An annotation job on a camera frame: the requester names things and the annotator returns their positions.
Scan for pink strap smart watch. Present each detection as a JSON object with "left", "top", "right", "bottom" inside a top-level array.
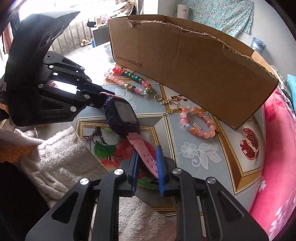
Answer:
[{"left": 99, "top": 92, "right": 158, "bottom": 178}]

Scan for pink orange bead bracelet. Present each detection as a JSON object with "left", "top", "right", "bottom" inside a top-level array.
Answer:
[{"left": 179, "top": 106, "right": 217, "bottom": 140}]

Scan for gold chain jewelry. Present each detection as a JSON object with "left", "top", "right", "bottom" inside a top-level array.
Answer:
[{"left": 160, "top": 95, "right": 186, "bottom": 114}]

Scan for multicolour bead bracelet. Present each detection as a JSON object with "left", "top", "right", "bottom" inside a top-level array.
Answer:
[{"left": 104, "top": 67, "right": 153, "bottom": 95}]

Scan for dark grey cabinet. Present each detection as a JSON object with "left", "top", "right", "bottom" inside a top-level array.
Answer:
[{"left": 92, "top": 25, "right": 110, "bottom": 46}]

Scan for white fluffy towel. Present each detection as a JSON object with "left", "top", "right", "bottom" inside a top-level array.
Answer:
[{"left": 18, "top": 127, "right": 176, "bottom": 240}]

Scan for pink floral blanket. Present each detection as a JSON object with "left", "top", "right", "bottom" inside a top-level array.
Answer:
[{"left": 250, "top": 89, "right": 295, "bottom": 240}]

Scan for brown cardboard box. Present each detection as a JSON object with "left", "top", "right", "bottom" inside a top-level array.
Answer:
[{"left": 108, "top": 15, "right": 278, "bottom": 129}]

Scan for white paper roll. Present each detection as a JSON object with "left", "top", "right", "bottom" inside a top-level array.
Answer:
[{"left": 177, "top": 4, "right": 189, "bottom": 20}]

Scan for blue patterned pillow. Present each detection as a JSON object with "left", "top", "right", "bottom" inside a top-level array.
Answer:
[{"left": 287, "top": 74, "right": 296, "bottom": 111}]

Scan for blue water jug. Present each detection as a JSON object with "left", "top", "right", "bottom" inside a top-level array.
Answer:
[{"left": 250, "top": 37, "right": 266, "bottom": 54}]

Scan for floral hanging cloth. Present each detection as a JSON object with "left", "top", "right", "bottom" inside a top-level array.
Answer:
[{"left": 174, "top": 0, "right": 254, "bottom": 38}]

